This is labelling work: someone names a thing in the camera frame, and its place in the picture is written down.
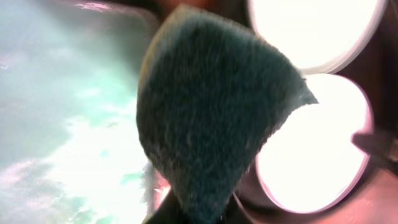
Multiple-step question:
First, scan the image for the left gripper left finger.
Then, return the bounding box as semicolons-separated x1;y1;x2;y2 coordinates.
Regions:
142;189;187;224

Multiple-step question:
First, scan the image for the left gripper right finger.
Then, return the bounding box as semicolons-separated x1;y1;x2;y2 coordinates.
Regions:
222;193;252;224

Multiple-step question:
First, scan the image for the white round plate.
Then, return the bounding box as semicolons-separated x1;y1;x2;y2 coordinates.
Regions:
256;74;374;214

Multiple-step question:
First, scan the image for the dark green scrub sponge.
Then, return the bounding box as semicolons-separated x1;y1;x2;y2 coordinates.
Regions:
136;5;317;223

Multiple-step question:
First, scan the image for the mint plate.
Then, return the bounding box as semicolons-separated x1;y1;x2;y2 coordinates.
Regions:
247;0;388;74

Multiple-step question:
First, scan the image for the rectangular green water tray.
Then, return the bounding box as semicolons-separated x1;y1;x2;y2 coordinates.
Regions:
1;0;159;224

